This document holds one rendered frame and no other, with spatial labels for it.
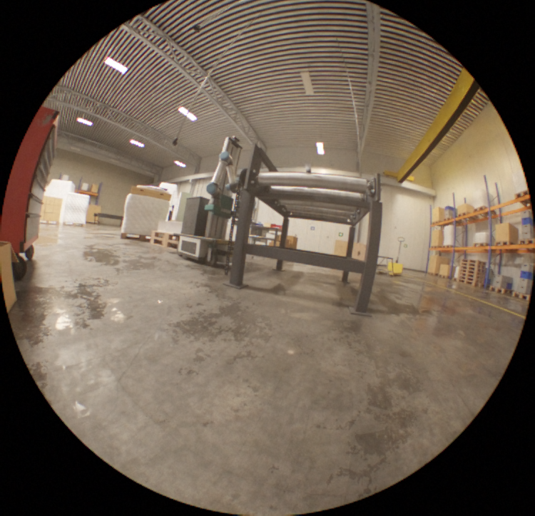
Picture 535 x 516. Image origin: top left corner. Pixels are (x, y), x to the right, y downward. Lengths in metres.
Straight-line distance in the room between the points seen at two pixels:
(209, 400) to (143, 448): 0.20
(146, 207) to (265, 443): 4.41
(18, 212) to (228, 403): 1.28
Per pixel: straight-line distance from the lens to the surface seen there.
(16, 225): 1.26
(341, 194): 1.46
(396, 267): 6.00
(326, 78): 9.51
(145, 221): 4.44
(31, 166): 1.28
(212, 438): 0.40
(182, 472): 0.38
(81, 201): 8.69
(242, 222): 1.27
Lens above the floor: 0.37
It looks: 2 degrees down
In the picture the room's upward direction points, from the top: 8 degrees clockwise
